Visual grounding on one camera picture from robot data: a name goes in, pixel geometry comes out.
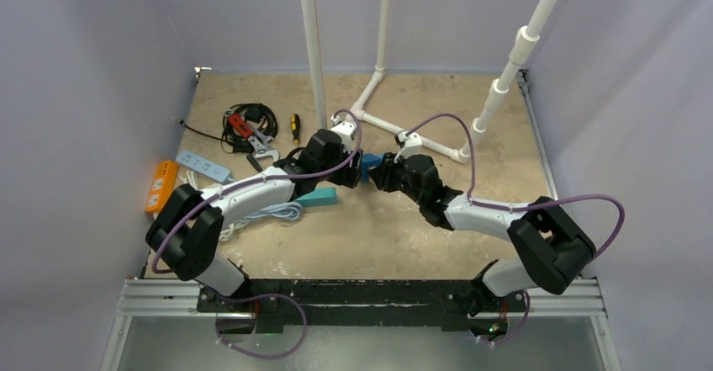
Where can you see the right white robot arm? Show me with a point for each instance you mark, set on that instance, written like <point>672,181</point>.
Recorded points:
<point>551,248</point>

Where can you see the blue cube socket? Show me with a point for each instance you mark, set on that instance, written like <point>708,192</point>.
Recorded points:
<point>369,161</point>

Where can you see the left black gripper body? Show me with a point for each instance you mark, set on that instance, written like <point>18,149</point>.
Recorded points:
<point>345,173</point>

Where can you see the light blue power strip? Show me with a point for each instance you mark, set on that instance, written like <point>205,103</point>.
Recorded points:
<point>204,166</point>

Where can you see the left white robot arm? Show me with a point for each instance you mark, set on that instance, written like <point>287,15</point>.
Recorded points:
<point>185,234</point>

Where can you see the silver adjustable wrench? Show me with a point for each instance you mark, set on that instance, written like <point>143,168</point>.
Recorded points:
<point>261,145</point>

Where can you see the yellow black screwdriver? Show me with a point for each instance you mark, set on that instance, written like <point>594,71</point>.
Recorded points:
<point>295,125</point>

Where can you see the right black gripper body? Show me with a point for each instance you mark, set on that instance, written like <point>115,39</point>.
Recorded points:
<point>390,173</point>

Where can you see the small claw hammer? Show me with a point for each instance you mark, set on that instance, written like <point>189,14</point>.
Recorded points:
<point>254,162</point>

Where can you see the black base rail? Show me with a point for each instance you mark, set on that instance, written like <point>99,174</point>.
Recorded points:
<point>271,304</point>

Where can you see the orange power strip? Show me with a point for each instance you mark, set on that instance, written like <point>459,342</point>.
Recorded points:
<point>162,185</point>

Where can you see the teal rectangular box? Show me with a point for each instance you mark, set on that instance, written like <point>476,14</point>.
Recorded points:
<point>318,198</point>

